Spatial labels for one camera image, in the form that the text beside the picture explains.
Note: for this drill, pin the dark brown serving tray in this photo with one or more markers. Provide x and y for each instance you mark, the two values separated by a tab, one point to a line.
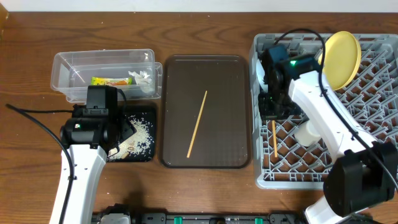
222	140

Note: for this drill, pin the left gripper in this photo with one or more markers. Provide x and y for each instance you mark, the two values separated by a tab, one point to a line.
127	128

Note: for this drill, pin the clear plastic waste bin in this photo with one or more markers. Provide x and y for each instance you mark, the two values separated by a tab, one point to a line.
72	72

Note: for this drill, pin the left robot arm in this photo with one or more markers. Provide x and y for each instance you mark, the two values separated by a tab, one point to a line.
86	139

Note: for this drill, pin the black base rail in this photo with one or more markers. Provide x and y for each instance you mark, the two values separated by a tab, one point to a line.
120	213

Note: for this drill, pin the pale green cup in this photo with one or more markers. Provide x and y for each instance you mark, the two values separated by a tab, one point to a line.
306	135

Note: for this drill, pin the yellow plate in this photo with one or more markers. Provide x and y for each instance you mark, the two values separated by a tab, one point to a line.
342	60

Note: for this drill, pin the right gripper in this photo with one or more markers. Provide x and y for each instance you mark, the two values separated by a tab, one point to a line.
263	99

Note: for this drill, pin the black waste tray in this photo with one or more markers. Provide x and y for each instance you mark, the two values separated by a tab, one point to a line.
131	110

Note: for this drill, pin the spilled rice pile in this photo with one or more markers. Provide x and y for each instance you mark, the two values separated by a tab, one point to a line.
140	147

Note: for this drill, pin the light blue bowl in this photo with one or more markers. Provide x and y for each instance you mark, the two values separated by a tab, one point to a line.
260	73

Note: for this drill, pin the green orange snack wrapper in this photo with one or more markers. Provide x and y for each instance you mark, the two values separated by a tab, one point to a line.
111	81

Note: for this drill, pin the white tissue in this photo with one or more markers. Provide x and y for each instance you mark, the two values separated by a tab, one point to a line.
143	80

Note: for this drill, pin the wooden chopstick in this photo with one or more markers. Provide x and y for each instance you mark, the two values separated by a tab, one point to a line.
196	125
274	138

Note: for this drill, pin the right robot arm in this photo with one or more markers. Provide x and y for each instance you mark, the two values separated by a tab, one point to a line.
364	170

